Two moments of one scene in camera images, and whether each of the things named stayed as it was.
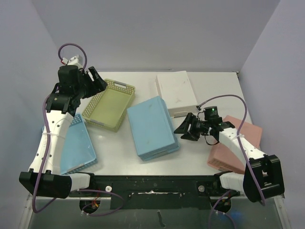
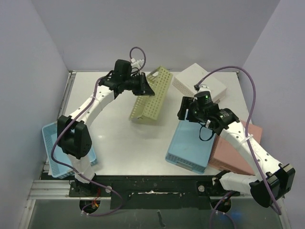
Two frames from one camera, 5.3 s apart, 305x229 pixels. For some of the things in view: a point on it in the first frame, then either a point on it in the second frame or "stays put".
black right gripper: [193, 127] -> [187, 110]
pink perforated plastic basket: [220, 158] stays put
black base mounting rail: [156, 192] stays put
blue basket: [152, 129] -> [190, 146]
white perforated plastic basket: [176, 89] -> [186, 80]
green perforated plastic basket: [108, 109] -> [150, 107]
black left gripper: [97, 86] -> [144, 88]
